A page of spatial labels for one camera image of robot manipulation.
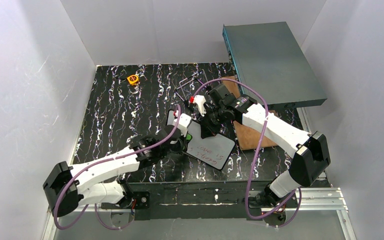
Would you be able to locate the aluminium frame rail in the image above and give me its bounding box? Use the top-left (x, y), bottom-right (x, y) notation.
top-left (41, 109), bottom-right (357, 240)

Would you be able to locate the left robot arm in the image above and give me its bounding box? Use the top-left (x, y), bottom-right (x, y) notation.
top-left (42, 125), bottom-right (193, 218)

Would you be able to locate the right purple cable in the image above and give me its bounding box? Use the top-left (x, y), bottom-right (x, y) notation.
top-left (191, 78), bottom-right (303, 229)

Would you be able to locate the green bone-shaped eraser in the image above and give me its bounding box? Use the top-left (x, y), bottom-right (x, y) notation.
top-left (185, 134), bottom-right (192, 141)

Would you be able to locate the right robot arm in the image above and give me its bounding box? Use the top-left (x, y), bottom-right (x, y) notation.
top-left (189, 83), bottom-right (331, 206)

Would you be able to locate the brown wooden board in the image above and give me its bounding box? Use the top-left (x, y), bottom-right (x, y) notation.
top-left (222, 76), bottom-right (261, 151)

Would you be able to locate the orange tape measure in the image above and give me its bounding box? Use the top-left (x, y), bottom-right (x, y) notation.
top-left (126, 74), bottom-right (140, 86)

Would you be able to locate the grey metal network switch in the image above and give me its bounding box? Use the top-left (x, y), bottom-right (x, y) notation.
top-left (222, 21), bottom-right (327, 111)

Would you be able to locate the metal wire whiteboard stand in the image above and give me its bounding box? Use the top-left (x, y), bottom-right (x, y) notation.
top-left (174, 70), bottom-right (208, 102)

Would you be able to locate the small white whiteboard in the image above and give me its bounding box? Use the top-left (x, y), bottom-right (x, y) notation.
top-left (167, 110), bottom-right (236, 170)

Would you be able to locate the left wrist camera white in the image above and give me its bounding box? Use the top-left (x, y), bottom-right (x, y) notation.
top-left (173, 110), bottom-right (192, 137)

